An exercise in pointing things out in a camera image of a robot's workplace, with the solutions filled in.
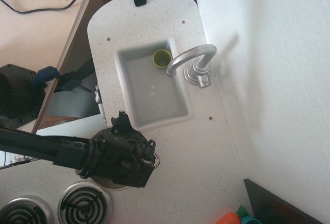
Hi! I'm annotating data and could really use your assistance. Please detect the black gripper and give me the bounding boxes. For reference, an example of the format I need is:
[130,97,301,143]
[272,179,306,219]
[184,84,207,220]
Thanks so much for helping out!
[76,111,156,188]

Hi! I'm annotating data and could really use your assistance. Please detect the stainless steel pot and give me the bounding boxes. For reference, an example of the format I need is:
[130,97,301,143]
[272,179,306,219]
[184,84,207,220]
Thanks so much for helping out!
[90,128,160,191]

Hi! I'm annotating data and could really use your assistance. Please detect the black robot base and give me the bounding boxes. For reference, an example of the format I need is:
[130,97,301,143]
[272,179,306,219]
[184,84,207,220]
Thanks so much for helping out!
[1,64,46,129]

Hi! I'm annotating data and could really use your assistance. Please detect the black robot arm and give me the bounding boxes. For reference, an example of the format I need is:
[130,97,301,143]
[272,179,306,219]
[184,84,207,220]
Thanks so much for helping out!
[1,111,156,187]

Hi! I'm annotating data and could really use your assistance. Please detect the grey toy sink basin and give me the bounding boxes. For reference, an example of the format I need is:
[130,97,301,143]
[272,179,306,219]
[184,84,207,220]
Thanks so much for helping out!
[113,38,193,131]

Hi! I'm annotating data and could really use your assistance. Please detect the green plastic cup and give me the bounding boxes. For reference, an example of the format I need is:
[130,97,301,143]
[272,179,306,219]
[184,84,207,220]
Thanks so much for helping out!
[153,49,172,69]

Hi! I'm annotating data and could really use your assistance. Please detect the right stove burner coil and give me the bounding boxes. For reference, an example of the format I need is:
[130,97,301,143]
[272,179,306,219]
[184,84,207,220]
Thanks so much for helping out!
[57,181,113,224]

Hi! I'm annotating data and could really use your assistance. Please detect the stove burner coil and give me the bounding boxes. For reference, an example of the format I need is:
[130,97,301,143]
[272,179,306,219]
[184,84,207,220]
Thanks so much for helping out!
[1,195,54,224]
[57,181,113,224]

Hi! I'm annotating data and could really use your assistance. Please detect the blue clamp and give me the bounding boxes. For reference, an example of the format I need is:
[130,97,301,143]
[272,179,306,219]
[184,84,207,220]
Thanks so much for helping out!
[30,65,83,92]

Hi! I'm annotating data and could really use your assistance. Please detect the silver toy faucet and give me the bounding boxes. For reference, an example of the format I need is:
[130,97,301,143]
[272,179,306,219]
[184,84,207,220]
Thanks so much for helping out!
[166,44,217,88]

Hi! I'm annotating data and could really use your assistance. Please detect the left stove burner coil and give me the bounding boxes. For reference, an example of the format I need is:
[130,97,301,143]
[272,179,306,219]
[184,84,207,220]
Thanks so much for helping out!
[1,195,54,224]

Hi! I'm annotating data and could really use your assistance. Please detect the orange toy carrot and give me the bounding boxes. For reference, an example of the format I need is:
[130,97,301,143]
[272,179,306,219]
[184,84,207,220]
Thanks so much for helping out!
[216,213,240,224]

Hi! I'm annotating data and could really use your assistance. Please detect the teal plastic toy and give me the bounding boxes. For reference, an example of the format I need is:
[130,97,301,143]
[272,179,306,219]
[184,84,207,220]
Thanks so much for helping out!
[236,205,262,224]

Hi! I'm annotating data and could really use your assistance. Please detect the dark wooden board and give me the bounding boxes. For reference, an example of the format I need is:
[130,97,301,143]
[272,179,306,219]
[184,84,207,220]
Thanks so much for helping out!
[244,179,322,224]

